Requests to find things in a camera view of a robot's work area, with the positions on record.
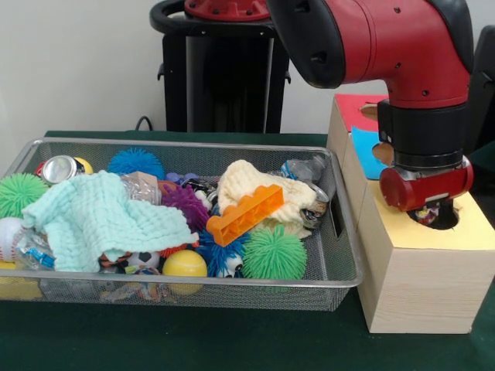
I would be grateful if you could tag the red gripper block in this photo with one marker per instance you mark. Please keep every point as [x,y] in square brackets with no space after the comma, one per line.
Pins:
[421,189]

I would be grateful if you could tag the white cloth with coloured shapes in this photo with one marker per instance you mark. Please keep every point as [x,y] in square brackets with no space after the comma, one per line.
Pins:
[425,215]

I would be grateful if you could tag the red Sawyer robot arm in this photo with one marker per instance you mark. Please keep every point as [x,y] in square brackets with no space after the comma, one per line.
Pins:
[406,46]

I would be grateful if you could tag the wooden box with three holes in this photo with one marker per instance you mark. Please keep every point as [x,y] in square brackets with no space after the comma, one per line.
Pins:
[425,290]

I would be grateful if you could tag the shallow mesh bin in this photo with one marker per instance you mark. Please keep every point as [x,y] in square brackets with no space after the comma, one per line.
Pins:
[340,247]

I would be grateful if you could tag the dark green table cloth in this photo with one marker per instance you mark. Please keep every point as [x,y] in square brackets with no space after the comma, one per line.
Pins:
[485,158]
[193,340]

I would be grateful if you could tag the green spiky rubber ball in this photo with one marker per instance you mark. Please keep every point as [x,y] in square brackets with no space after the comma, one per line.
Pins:
[19,193]
[274,255]

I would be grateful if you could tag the orange plastic block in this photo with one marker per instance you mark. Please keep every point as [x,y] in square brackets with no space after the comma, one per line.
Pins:
[243,218]

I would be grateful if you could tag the cream knitted cloth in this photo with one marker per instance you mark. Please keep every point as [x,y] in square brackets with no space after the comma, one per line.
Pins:
[239,178]

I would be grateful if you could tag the blue furry toy with eyes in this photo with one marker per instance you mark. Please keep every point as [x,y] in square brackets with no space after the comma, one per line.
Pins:
[218,255]

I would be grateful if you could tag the purple spiky rubber ball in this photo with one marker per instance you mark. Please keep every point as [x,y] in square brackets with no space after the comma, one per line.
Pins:
[185,203]

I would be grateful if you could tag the smooth yellow ball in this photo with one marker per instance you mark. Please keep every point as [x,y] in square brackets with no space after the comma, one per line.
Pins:
[185,264]

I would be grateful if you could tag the blue spiky rubber ball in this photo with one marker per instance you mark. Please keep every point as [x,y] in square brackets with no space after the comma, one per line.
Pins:
[135,164]

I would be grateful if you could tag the mint green cloth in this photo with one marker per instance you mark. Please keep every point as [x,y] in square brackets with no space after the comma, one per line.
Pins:
[96,216]

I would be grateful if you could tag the crushed silver drink can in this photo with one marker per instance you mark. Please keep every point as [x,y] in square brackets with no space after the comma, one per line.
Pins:
[62,168]

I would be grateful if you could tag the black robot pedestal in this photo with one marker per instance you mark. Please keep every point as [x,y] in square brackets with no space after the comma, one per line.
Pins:
[224,85]

